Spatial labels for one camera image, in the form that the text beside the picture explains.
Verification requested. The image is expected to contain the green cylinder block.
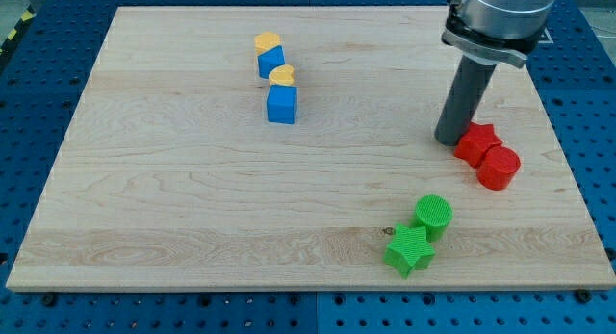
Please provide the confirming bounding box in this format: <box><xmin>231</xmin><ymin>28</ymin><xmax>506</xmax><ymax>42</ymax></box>
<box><xmin>410</xmin><ymin>194</ymin><xmax>453</xmax><ymax>243</ymax></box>

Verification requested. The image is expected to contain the red star block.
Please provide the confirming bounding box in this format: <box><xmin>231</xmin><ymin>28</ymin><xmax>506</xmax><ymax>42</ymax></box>
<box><xmin>453</xmin><ymin>122</ymin><xmax>502</xmax><ymax>169</ymax></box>

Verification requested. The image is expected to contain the yellow heart block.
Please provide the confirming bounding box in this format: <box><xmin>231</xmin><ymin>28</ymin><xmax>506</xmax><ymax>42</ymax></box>
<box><xmin>268</xmin><ymin>64</ymin><xmax>295</xmax><ymax>86</ymax></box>

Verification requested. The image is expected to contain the green star block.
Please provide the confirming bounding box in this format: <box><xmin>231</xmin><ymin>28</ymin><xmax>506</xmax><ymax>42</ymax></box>
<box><xmin>383</xmin><ymin>224</ymin><xmax>435</xmax><ymax>279</ymax></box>

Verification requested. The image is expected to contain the upper blue cube block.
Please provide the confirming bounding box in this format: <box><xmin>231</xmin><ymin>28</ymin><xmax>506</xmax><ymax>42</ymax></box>
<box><xmin>257</xmin><ymin>45</ymin><xmax>286</xmax><ymax>79</ymax></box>

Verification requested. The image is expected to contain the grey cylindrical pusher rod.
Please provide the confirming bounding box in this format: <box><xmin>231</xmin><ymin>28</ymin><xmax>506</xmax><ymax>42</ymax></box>
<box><xmin>434</xmin><ymin>56</ymin><xmax>496</xmax><ymax>146</ymax></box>

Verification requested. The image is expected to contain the red cylinder block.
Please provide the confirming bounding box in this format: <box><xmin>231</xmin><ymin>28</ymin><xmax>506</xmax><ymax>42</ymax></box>
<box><xmin>476</xmin><ymin>146</ymin><xmax>521</xmax><ymax>191</ymax></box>

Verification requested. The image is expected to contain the blue cube block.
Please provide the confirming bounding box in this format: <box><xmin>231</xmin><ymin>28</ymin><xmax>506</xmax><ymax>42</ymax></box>
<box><xmin>266</xmin><ymin>85</ymin><xmax>297</xmax><ymax>124</ymax></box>
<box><xmin>257</xmin><ymin>45</ymin><xmax>286</xmax><ymax>79</ymax></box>

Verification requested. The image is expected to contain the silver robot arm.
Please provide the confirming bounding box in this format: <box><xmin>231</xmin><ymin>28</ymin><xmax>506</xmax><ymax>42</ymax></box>
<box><xmin>441</xmin><ymin>0</ymin><xmax>555</xmax><ymax>68</ymax></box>

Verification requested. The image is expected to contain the wooden board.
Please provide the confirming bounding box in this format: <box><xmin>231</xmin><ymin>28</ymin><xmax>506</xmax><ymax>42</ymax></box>
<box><xmin>7</xmin><ymin>7</ymin><xmax>615</xmax><ymax>292</ymax></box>

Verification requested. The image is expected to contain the lower blue cube block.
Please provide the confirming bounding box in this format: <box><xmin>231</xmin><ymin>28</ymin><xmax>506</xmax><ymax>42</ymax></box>
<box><xmin>266</xmin><ymin>85</ymin><xmax>297</xmax><ymax>124</ymax></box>

